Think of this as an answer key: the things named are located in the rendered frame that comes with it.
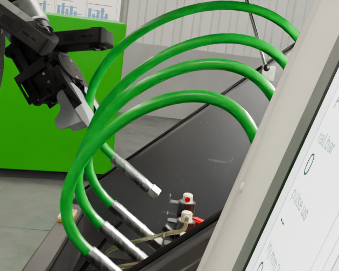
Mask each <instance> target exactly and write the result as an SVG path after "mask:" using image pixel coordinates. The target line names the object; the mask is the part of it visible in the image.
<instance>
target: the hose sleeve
mask: <svg viewBox="0 0 339 271"><path fill-rule="evenodd" d="M110 160H111V161H110V162H111V163H113V164H114V165H115V166H116V167H117V168H118V169H119V170H120V171H122V172H123V173H124V174H125V175H126V176H127V177H128V178H129V179H131V180H132V181H133V182H134V183H135V184H136V185H137V186H139V187H140V188H141V189H142V190H143V191H144V192H148V191H150V189H151V188H152V187H153V184H152V183H151V182H150V181H149V180H148V179H147V178H145V176H143V175H142V174H141V173H140V172H139V171H138V170H136V169H135V168H134V167H133V166H132V165H130V164H129V163H128V162H127V161H126V160H125V159H124V158H123V157H121V156H120V155H119V154H118V153H116V154H115V155H114V156H113V157H112V158H111V159H110Z"/></svg>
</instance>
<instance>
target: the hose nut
mask: <svg viewBox="0 0 339 271"><path fill-rule="evenodd" d="M160 192H161V190H160V189H159V188H158V187H157V186H156V185H155V184H154V185H153V187H152V188H151V189H150V191H148V192H147V193H146V194H147V195H148V197H150V198H151V199H155V198H157V197H158V196H159V193H160Z"/></svg>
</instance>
